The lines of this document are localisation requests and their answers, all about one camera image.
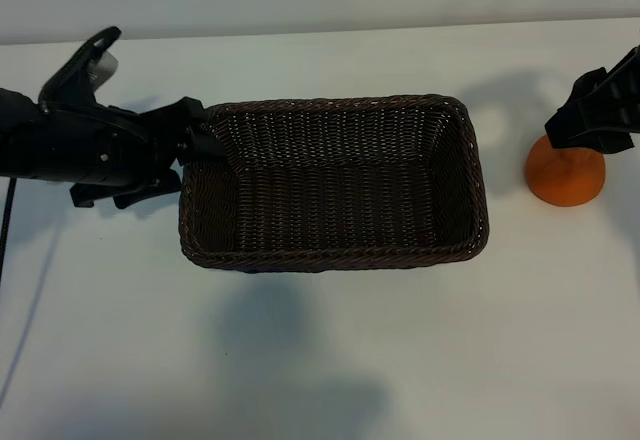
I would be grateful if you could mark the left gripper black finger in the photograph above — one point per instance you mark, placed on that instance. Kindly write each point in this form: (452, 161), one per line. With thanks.
(175, 112)
(202, 145)

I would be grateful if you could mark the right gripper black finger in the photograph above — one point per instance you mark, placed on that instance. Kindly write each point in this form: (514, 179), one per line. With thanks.
(607, 105)
(615, 144)

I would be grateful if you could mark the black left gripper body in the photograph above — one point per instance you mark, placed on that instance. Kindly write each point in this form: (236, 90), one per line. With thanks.
(95, 155)

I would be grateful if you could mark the orange fruit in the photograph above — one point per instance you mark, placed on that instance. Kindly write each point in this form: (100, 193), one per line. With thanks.
(565, 180)

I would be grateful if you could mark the dark brown wicker basket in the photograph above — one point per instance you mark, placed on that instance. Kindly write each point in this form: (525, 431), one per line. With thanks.
(335, 195)

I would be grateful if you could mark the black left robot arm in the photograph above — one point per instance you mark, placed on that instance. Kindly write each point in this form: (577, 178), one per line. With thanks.
(20, 135)

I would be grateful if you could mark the black left camera bracket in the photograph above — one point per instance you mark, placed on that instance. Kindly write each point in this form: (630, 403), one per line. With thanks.
(70, 77)

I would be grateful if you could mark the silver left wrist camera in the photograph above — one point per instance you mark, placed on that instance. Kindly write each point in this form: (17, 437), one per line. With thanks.
(104, 70)

